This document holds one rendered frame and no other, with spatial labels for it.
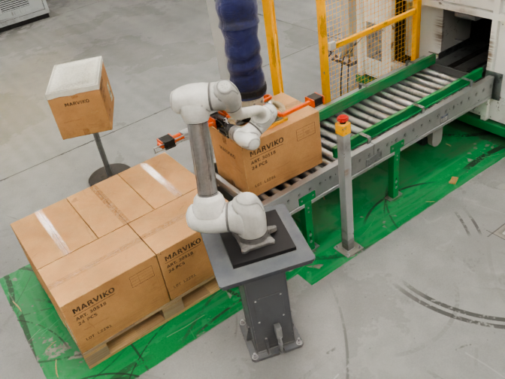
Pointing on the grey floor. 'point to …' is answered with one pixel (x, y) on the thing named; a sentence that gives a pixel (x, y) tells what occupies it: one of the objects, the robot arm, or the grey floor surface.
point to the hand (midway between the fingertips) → (215, 120)
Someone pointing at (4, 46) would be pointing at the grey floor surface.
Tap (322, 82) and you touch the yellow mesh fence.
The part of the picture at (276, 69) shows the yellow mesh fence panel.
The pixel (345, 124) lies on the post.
